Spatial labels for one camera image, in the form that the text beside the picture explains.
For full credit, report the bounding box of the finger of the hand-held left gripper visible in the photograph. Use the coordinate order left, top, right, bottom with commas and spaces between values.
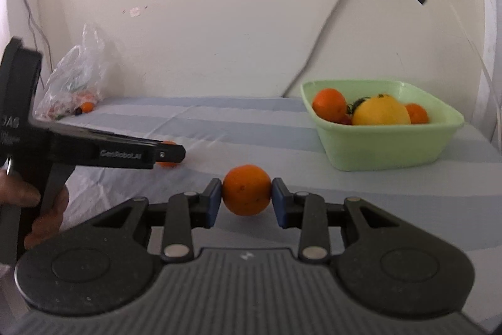
155, 142, 186, 164

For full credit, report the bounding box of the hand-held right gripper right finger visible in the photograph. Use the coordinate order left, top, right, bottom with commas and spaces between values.
272, 178, 404, 262

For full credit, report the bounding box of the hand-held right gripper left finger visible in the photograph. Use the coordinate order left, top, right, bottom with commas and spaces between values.
92, 178, 223, 262

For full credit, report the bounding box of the small orange with stem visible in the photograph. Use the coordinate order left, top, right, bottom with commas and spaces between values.
157, 141, 182, 168

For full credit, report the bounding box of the light green plastic basin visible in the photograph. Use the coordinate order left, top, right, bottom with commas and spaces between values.
301, 79, 465, 171

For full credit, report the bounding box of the large yellow fruit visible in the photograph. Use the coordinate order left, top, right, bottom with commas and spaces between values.
352, 94, 411, 126

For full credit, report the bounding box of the person's left hand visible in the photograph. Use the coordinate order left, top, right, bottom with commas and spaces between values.
0, 170, 70, 250

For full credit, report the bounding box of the clear plastic bag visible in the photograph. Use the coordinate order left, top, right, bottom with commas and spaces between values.
35, 22, 114, 121

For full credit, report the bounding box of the striped bedsheet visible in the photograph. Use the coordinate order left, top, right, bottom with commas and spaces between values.
0, 95, 502, 335

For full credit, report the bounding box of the clear tape scrap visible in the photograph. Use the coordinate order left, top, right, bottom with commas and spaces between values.
122, 6, 149, 19

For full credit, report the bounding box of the thin dark wall cable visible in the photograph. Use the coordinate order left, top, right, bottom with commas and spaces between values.
10, 0, 53, 74

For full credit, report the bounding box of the grey cable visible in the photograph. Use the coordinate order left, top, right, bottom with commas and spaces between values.
281, 0, 363, 98

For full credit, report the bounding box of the white cable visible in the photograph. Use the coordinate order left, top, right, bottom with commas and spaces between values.
392, 0, 502, 147

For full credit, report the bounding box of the white window frame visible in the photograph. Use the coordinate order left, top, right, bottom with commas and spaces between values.
482, 0, 502, 155

